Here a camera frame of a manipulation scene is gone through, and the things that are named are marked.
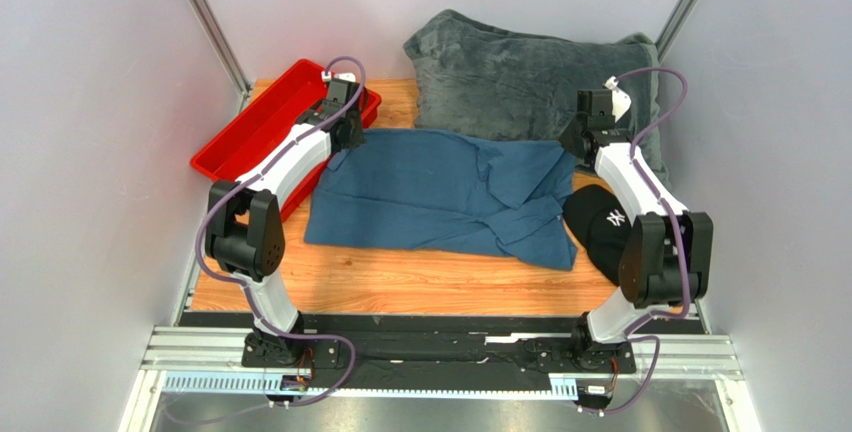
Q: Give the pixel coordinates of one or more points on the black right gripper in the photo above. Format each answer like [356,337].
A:
[575,140]

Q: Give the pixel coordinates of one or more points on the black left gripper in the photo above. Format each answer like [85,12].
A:
[356,139]

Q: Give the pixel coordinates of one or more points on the blue t shirt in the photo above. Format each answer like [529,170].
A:
[408,189]

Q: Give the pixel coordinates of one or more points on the black baseball cap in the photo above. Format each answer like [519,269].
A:
[596,219]

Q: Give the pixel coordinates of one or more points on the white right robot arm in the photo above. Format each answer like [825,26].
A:
[653,246]

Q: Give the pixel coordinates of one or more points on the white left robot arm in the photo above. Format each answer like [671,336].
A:
[243,230]

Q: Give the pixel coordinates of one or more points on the red plastic tray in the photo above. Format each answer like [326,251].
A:
[265,124]

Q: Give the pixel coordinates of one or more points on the grey plush pillow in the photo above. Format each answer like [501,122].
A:
[486,82]

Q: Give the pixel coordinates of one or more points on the left aluminium frame post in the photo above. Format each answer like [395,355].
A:
[222,47]

